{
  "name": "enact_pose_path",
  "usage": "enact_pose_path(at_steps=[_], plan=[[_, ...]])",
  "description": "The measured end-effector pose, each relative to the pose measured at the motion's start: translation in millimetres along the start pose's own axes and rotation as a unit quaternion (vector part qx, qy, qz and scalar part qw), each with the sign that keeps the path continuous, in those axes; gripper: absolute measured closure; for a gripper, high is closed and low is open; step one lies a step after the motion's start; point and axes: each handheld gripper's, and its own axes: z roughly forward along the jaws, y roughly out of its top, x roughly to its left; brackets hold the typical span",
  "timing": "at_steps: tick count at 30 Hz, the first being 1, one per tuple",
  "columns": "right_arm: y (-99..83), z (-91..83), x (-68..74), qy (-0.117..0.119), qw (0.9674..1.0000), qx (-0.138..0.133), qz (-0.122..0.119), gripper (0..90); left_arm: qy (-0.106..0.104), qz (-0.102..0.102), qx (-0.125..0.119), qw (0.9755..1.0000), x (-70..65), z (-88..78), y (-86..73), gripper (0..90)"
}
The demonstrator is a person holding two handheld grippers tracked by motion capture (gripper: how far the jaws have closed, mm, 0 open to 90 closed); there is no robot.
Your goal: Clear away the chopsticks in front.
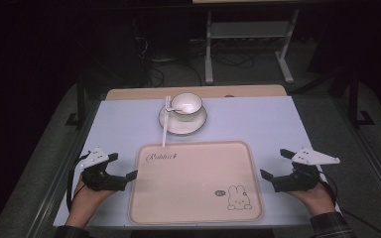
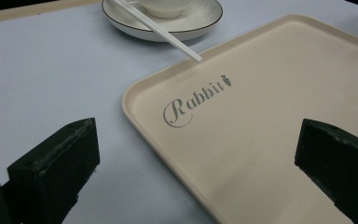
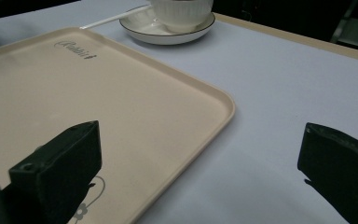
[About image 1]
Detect white thin stirring stick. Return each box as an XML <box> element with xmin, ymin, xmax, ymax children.
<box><xmin>161</xmin><ymin>95</ymin><xmax>173</xmax><ymax>149</ymax></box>

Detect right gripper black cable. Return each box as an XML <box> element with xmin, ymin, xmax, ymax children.
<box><xmin>320</xmin><ymin>179</ymin><xmax>381</xmax><ymax>238</ymax></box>

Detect white cup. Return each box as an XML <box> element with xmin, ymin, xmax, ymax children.
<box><xmin>170</xmin><ymin>92</ymin><xmax>203</xmax><ymax>123</ymax></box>

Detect black metal stand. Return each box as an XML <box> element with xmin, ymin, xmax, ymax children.
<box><xmin>64</xmin><ymin>73</ymin><xmax>87</xmax><ymax>129</ymax></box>
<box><xmin>347</xmin><ymin>69</ymin><xmax>376</xmax><ymax>129</ymax></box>

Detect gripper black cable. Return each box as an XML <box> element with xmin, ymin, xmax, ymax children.
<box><xmin>65</xmin><ymin>151</ymin><xmax>92</xmax><ymax>212</ymax></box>
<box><xmin>320</xmin><ymin>179</ymin><xmax>381</xmax><ymax>238</ymax></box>

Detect white saucer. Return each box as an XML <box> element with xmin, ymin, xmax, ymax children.
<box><xmin>158</xmin><ymin>103</ymin><xmax>208</xmax><ymax>136</ymax></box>

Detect pale blue table mat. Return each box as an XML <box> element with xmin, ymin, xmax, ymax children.
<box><xmin>53</xmin><ymin>95</ymin><xmax>342</xmax><ymax>230</ymax></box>

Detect wooden table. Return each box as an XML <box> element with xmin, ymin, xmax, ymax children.
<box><xmin>105</xmin><ymin>84</ymin><xmax>288</xmax><ymax>101</ymax></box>

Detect person's left hand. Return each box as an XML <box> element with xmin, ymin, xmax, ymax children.
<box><xmin>67</xmin><ymin>179</ymin><xmax>117</xmax><ymax>220</ymax></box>

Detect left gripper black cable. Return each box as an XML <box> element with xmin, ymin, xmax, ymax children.
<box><xmin>65</xmin><ymin>151</ymin><xmax>92</xmax><ymax>212</ymax></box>

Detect beige rabbit print tray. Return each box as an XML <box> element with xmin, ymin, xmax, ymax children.
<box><xmin>127</xmin><ymin>140</ymin><xmax>264</xmax><ymax>226</ymax></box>

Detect person's right hand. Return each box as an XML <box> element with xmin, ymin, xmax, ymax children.
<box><xmin>287</xmin><ymin>179</ymin><xmax>337</xmax><ymax>216</ymax></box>

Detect white metal desk frame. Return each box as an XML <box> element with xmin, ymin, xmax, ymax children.
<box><xmin>203</xmin><ymin>9</ymin><xmax>301</xmax><ymax>85</ymax></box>

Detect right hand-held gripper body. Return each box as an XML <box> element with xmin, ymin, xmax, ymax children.
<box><xmin>272</xmin><ymin>147</ymin><xmax>341</xmax><ymax>193</ymax></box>

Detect bundle of floor cables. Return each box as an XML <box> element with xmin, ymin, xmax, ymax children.
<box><xmin>132</xmin><ymin>19</ymin><xmax>256</xmax><ymax>88</ymax></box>

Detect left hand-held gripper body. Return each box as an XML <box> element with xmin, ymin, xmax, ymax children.
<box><xmin>79</xmin><ymin>147</ymin><xmax>128</xmax><ymax>192</ymax></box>

